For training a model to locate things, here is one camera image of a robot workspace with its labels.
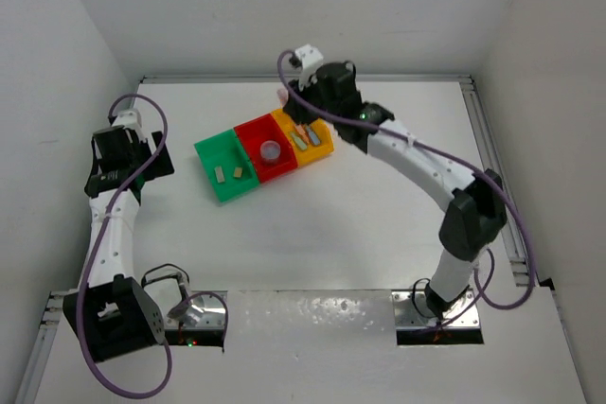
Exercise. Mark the blue highlighter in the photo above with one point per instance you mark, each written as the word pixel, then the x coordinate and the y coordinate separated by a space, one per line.
pixel 313 137

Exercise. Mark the red plastic bin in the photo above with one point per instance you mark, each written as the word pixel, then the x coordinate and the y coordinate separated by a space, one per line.
pixel 252 133

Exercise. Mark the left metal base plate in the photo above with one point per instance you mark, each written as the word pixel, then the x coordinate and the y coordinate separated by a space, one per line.
pixel 201 310

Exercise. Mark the white front board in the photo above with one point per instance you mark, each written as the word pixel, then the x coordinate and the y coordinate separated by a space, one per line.
pixel 341 347

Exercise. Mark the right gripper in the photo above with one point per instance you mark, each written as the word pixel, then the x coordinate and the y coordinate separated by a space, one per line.
pixel 298 114

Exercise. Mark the pink highlighter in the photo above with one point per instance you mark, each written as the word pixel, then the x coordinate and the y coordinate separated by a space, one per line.
pixel 283 96

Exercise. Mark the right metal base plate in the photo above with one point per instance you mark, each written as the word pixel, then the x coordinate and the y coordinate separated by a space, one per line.
pixel 412 313

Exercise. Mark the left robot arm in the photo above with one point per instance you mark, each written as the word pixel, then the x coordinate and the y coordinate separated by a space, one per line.
pixel 110 313

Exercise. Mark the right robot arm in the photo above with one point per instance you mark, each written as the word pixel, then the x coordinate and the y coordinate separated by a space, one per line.
pixel 473 214

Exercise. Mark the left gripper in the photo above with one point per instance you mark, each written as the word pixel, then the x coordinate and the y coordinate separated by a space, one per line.
pixel 158 167

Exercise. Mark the long grey eraser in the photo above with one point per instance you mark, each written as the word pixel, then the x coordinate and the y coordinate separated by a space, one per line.
pixel 219 175

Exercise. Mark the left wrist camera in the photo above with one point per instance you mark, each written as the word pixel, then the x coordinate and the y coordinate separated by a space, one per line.
pixel 130 119

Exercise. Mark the metal base plate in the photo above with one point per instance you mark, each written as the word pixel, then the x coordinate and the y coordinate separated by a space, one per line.
pixel 412 313
pixel 201 310

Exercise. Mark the green highlighter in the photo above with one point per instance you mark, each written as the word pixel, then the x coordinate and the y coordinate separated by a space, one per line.
pixel 298 141

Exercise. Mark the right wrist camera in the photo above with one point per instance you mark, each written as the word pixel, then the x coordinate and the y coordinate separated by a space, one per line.
pixel 306 59

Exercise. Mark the yellow plastic bin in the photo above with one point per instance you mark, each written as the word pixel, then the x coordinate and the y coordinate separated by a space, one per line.
pixel 312 153

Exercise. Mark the clear jar of clips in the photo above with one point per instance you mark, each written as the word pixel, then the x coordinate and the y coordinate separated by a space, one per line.
pixel 270 152

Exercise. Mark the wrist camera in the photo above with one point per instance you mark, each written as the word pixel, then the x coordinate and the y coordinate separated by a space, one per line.
pixel 130 119
pixel 306 59

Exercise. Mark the orange highlighter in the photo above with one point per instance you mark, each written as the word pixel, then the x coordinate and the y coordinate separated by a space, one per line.
pixel 302 133

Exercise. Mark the green plastic bin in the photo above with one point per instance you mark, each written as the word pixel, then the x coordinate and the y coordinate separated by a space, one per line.
pixel 225 150

